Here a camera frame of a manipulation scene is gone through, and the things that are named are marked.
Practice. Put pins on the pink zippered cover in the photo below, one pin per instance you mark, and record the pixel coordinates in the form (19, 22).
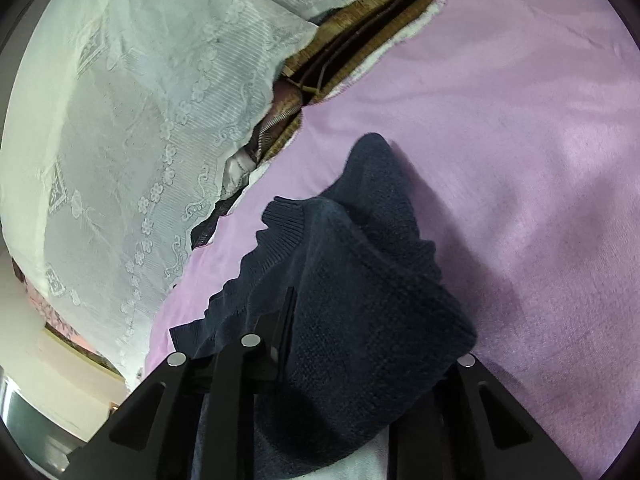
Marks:
(282, 105)

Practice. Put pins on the woven bamboo mat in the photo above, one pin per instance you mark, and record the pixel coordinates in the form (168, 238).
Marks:
(360, 35)

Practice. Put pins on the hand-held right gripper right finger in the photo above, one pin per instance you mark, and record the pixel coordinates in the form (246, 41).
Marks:
(462, 435)

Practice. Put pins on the pink blanket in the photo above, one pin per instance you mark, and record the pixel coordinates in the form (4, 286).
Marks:
(525, 160)

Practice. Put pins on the white lace cloth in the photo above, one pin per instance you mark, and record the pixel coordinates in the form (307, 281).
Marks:
(125, 135)

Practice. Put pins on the dark cloth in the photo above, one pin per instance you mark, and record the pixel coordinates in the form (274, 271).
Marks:
(210, 227)

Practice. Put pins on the navy knit sweater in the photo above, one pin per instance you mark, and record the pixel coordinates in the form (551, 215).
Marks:
(360, 310)

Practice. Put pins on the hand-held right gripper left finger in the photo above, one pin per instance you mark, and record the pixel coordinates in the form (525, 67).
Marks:
(230, 410)

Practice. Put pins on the grey metal appliance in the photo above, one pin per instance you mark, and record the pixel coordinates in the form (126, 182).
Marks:
(35, 420)

